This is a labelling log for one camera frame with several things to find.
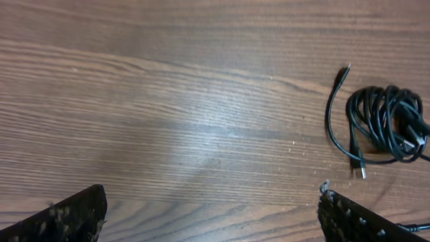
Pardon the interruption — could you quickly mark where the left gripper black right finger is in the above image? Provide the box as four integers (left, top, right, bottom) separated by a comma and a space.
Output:
317, 181, 429, 242

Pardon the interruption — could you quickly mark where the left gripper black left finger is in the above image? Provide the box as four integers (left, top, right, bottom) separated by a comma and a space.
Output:
1, 184, 108, 242

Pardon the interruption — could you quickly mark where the thin black cable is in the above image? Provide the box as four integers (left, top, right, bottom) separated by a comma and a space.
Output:
325, 64, 430, 165

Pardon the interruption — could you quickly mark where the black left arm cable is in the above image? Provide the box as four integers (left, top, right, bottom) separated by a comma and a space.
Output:
398, 223, 430, 233

